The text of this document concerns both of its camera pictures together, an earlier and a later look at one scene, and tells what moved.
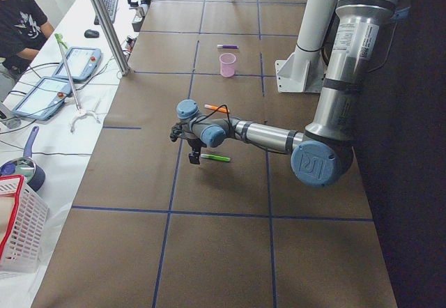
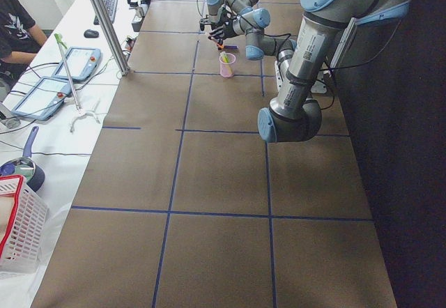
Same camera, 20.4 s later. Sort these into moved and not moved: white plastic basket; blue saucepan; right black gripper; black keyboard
Moved: right black gripper
Not moved: black keyboard; blue saucepan; white plastic basket
